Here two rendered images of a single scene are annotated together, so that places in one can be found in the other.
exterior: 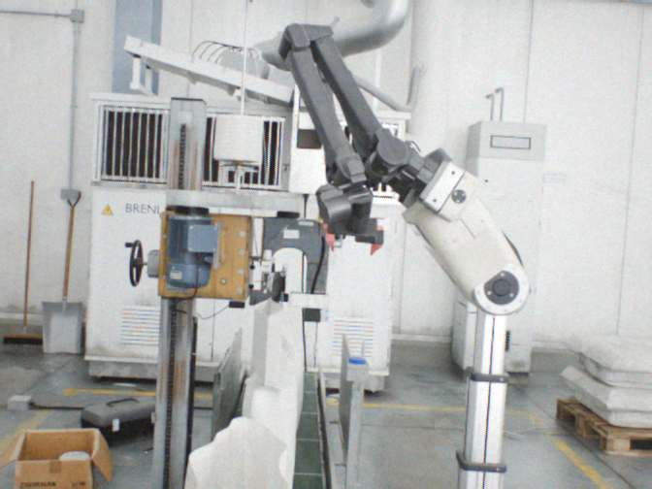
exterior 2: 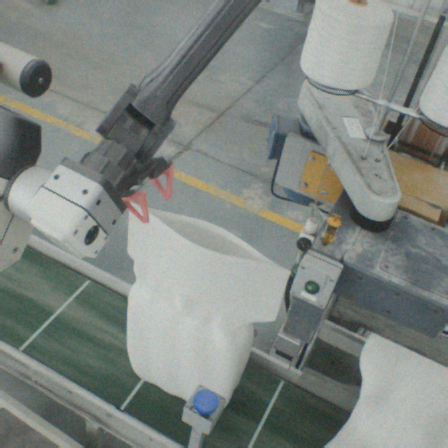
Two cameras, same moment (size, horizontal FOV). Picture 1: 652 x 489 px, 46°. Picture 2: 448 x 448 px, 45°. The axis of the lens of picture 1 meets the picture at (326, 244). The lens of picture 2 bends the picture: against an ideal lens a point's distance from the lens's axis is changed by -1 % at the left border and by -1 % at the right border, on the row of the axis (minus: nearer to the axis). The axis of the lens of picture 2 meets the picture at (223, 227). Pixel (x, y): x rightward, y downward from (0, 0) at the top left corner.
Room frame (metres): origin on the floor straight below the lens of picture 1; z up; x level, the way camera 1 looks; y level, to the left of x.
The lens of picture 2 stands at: (2.94, -0.81, 2.05)
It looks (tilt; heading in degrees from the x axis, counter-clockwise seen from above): 42 degrees down; 111
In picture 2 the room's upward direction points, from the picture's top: 11 degrees clockwise
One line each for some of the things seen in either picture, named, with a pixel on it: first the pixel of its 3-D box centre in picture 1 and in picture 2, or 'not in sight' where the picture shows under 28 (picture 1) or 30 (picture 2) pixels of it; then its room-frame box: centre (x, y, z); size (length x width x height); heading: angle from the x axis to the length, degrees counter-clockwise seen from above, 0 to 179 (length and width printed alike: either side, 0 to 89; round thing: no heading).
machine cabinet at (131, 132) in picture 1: (248, 244); not in sight; (6.07, 0.61, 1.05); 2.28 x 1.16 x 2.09; 92
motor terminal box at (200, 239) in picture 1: (199, 242); (282, 142); (2.58, 0.43, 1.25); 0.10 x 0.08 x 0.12; 117
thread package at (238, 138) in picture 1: (238, 139); (345, 40); (2.68, 0.33, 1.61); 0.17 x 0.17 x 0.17
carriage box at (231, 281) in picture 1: (206, 253); (393, 205); (2.91, 0.45, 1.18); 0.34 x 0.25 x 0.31; 92
